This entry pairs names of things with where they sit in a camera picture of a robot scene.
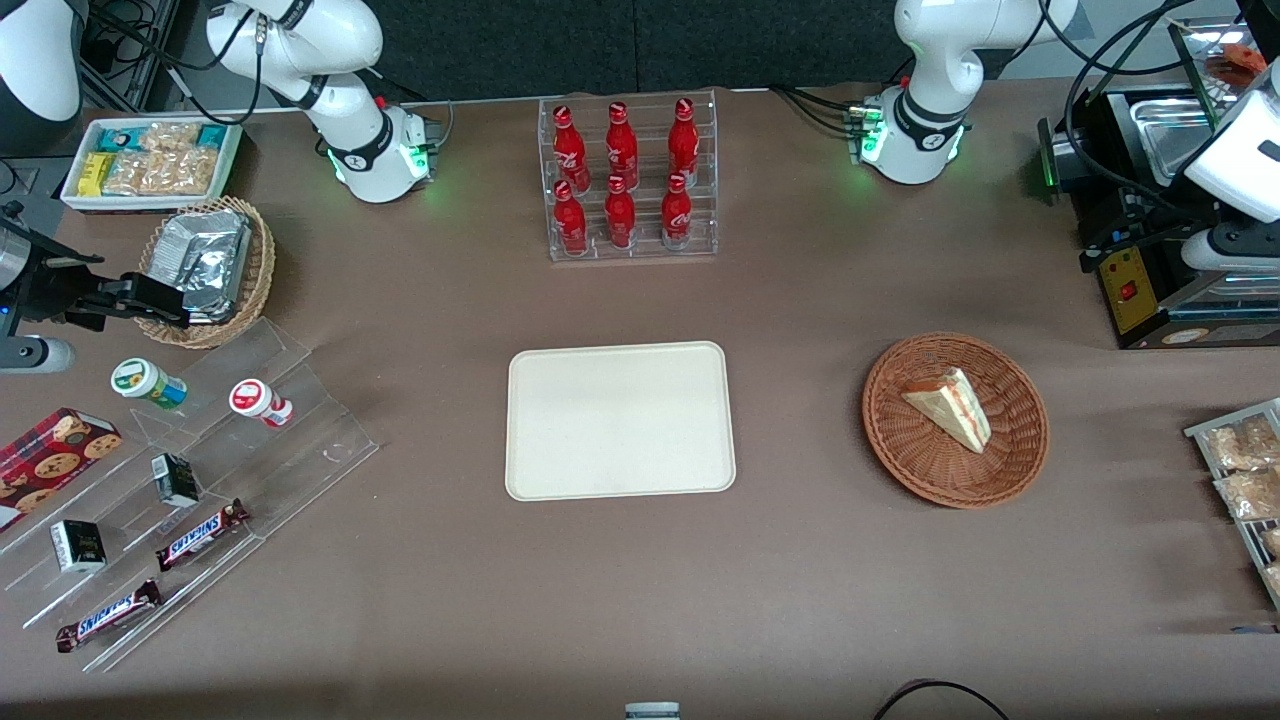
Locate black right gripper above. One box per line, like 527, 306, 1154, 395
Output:
0, 226, 192, 337

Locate light wicker basket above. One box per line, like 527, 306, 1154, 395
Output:
134, 195, 277, 350

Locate cream plastic tray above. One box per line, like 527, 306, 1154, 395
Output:
505, 341, 738, 502

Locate brown wicker basket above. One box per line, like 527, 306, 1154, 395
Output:
862, 331, 1051, 510

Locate wrapped triangle sandwich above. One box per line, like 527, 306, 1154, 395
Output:
901, 367, 993, 455

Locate tray of packaged snacks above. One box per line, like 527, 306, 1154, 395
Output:
1183, 397, 1280, 613

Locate green lid cup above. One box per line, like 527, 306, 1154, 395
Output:
110, 357, 189, 412

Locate aluminium foil container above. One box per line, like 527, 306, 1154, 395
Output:
147, 209, 252, 325

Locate white snack bin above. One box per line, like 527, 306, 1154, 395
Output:
60, 117, 245, 215

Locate clear bag of crackers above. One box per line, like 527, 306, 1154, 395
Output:
103, 121, 219, 198

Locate red lid cup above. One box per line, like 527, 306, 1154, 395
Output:
228, 378, 295, 430

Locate red plaid cookie box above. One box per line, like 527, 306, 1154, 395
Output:
0, 406, 124, 534

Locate small black carton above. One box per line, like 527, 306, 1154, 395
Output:
151, 452, 202, 508
49, 519, 108, 575

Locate clear acrylic stepped display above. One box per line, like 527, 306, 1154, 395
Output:
0, 317, 382, 674

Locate Snickers bar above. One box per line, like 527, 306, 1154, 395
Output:
54, 578, 163, 654
154, 498, 252, 573

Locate red cola bottle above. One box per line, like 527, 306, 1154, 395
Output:
553, 180, 590, 257
604, 175, 638, 250
552, 105, 592, 193
604, 101, 641, 191
666, 97, 702, 187
660, 172, 695, 252

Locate clear acrylic bottle rack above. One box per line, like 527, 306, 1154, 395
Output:
537, 88, 720, 264

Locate black heating appliance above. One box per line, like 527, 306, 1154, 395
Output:
1036, 85, 1280, 352

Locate clear bag of pastry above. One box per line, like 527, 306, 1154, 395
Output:
1213, 467, 1280, 522
1203, 414, 1280, 472

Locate black cables on shelf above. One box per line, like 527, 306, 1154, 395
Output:
85, 0, 269, 126

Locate black base cables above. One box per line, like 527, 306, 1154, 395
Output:
768, 84, 865, 137

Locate black cable loop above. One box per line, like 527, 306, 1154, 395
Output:
872, 679, 1012, 720

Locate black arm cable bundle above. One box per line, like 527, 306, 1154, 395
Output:
1038, 0, 1217, 219

